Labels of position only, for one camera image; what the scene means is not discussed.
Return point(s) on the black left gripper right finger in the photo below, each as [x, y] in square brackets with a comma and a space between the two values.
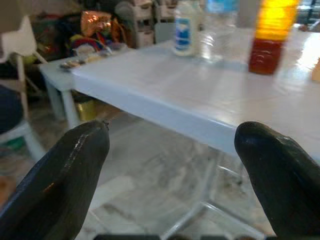
[285, 185]

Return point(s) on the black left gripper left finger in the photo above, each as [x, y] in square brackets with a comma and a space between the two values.
[57, 180]

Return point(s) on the orange juice bottle red label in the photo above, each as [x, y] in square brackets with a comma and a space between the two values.
[270, 25]

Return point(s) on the yellow container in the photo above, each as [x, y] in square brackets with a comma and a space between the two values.
[85, 110]

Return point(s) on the dark blue cushion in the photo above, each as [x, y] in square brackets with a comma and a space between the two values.
[8, 107]

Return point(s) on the low white table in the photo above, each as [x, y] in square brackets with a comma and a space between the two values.
[57, 72]

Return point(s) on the plate of small items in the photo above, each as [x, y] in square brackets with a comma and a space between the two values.
[71, 64]

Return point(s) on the tan box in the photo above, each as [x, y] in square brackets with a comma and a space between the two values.
[316, 71]

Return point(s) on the colourful toy pile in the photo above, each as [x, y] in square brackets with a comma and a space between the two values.
[92, 43]

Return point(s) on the large white table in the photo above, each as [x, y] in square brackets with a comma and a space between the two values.
[187, 82]

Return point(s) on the white chair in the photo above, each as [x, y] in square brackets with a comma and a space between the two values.
[22, 37]

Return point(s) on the shiny foil bag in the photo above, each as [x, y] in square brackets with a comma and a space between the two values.
[96, 22]

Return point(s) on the clear plastic water bottle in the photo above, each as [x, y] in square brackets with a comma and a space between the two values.
[217, 37]

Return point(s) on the white plastic crate stack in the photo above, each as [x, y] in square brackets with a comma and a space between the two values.
[145, 25]

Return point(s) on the small white bottle blue label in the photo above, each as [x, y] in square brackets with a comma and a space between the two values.
[185, 32]

